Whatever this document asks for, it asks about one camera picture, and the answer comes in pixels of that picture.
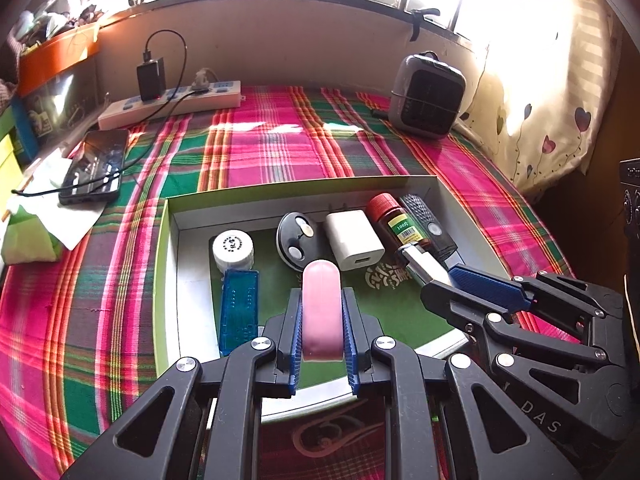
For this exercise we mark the black oval device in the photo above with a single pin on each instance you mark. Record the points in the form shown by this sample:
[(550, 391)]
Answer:
[(289, 232)]

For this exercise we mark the cream heart print curtain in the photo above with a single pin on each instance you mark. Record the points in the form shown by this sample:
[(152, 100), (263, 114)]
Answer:
[(550, 110)]

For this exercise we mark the green cardboard box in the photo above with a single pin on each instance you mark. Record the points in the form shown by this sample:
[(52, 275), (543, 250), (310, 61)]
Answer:
[(400, 312)]

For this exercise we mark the plaid blanket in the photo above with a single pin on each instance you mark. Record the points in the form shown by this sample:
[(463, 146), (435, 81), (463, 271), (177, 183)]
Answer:
[(125, 310)]

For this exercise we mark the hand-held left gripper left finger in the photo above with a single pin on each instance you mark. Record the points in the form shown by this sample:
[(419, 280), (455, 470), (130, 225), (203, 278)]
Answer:
[(296, 345)]

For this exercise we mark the white power strip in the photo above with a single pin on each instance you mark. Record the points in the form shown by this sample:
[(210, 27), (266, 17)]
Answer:
[(220, 96)]

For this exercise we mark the pink plastic case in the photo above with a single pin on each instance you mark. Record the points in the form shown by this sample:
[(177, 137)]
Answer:
[(322, 310)]

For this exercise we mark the dark green box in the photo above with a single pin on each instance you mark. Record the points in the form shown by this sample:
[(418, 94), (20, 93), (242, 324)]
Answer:
[(6, 120)]

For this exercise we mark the black smartphone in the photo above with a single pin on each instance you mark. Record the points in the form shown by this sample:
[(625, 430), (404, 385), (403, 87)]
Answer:
[(95, 165)]

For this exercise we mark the yellow-green cardboard box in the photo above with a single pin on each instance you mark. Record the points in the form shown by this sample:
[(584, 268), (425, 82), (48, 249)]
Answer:
[(7, 160)]

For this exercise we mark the white tissue paper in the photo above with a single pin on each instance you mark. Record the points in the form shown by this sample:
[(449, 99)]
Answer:
[(75, 220)]

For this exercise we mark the red capped brown bottle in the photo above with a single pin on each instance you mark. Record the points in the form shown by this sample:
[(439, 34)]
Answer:
[(395, 220)]

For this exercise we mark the brown cloth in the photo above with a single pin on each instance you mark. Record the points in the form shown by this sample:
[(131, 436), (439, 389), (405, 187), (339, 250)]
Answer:
[(7, 92)]

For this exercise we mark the orange box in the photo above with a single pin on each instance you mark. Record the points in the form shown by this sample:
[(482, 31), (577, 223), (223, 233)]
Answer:
[(55, 57)]

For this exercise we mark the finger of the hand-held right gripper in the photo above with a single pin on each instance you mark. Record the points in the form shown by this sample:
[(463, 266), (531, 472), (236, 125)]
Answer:
[(490, 287), (450, 305)]

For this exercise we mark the white charger cube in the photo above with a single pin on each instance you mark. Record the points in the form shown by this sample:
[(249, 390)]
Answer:
[(350, 237)]

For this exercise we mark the black remote key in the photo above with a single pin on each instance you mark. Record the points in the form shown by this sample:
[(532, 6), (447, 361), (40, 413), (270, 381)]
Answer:
[(425, 215)]

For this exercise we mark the silver rectangular metal case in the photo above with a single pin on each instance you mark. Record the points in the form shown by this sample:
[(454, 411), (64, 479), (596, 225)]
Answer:
[(422, 265)]

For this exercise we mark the white round cap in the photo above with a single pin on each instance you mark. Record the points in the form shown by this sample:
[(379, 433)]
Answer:
[(231, 247)]

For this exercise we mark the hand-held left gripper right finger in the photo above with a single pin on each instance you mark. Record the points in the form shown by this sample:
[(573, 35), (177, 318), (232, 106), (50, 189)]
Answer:
[(351, 350)]

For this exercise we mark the green tissue pack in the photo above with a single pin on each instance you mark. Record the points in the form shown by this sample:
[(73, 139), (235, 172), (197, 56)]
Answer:
[(30, 240)]

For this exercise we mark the blue translucent plastic box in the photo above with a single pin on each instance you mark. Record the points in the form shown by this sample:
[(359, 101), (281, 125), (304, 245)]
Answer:
[(239, 310)]

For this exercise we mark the clear plastic bag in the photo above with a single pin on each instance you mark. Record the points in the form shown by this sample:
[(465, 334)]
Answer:
[(60, 105)]

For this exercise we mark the grey small heater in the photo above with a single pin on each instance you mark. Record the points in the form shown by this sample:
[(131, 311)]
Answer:
[(430, 95)]

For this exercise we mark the black power adapter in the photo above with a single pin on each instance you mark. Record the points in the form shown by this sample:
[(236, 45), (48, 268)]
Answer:
[(151, 80)]

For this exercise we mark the white plug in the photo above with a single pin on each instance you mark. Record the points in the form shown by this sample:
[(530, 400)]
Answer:
[(202, 80)]

